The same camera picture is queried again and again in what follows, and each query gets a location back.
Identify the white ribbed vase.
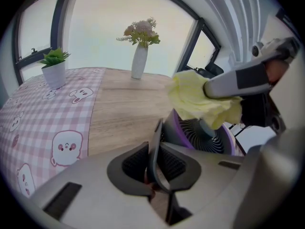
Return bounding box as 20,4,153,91
131,44,149,80

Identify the black framed window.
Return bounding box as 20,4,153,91
11,0,222,85

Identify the purple round fan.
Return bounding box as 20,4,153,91
145,108,236,193

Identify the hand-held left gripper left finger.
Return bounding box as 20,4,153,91
30,141,169,229

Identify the person's right hand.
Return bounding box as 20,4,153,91
265,60,289,85

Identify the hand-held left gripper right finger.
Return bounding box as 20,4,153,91
158,141,262,229

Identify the person's left hand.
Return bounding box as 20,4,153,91
143,174,163,194

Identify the white ceiling pipe run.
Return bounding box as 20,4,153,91
209,0,277,68

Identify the yellow cleaning cloth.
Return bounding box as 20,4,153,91
165,70,244,130

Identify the green potted plant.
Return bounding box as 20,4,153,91
37,47,71,90

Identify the pink checked tablecloth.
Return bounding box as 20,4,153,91
0,67,107,199

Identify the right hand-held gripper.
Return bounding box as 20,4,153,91
203,36,302,135

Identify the black office chair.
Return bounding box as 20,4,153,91
188,62,224,78

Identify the pink flower bouquet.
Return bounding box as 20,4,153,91
116,17,162,49

